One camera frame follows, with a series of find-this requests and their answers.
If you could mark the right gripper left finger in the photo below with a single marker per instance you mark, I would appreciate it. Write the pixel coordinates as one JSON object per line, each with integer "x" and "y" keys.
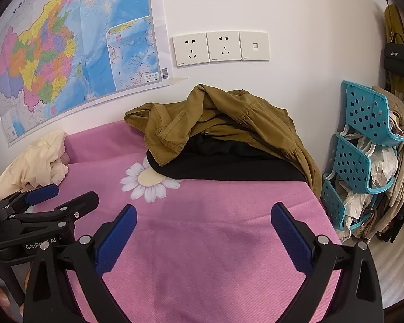
{"x": 49, "y": 296}

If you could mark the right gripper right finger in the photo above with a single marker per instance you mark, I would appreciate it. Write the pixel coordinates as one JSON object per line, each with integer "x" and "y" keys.
{"x": 357, "y": 296}

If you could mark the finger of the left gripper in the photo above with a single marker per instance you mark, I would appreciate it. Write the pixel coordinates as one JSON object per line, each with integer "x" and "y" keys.
{"x": 74, "y": 205}
{"x": 23, "y": 200}

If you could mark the olive brown jacket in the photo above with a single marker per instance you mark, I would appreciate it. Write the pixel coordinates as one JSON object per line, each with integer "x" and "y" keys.
{"x": 234, "y": 115}

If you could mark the person's left hand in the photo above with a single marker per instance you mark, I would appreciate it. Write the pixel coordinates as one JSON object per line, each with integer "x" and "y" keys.
{"x": 9, "y": 308}

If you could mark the cream pillow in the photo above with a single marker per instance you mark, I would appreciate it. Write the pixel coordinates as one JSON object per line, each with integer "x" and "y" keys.
{"x": 43, "y": 162}

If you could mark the teal bottom basket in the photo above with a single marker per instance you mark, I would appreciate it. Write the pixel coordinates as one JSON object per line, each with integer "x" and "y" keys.
{"x": 343, "y": 207}

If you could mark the teal basket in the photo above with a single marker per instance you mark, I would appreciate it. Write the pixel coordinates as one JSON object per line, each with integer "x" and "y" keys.
{"x": 343, "y": 207}
{"x": 354, "y": 167}
{"x": 368, "y": 113}

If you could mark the teal middle basket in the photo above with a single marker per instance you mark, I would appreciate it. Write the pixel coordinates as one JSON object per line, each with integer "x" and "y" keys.
{"x": 354, "y": 167}

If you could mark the pink daisy bed sheet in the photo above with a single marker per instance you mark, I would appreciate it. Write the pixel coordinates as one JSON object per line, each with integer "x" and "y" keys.
{"x": 202, "y": 251}

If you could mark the black garment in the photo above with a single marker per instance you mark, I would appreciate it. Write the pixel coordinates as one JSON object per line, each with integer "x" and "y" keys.
{"x": 207, "y": 158}

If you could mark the teal top basket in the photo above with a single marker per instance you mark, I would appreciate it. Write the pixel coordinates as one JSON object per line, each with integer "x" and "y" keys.
{"x": 368, "y": 113}

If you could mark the black handbag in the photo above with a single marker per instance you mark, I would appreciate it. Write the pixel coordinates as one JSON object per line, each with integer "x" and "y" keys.
{"x": 393, "y": 54}

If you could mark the mustard hanging coat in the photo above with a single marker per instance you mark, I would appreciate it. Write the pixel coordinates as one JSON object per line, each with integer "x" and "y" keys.
{"x": 394, "y": 23}

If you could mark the colourful wall map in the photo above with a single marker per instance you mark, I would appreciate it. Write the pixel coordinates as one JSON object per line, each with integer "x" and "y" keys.
{"x": 60, "y": 56}

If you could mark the left white wall socket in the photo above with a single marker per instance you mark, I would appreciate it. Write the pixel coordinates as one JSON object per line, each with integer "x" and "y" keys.
{"x": 191, "y": 49}

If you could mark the white wall socket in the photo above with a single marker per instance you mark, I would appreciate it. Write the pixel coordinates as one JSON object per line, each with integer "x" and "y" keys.
{"x": 224, "y": 46}
{"x": 191, "y": 49}

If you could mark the middle white wall socket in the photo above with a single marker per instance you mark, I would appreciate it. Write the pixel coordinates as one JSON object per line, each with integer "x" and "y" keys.
{"x": 224, "y": 46}

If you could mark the white network wall plate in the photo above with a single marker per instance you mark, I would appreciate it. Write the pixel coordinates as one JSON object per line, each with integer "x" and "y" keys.
{"x": 254, "y": 46}

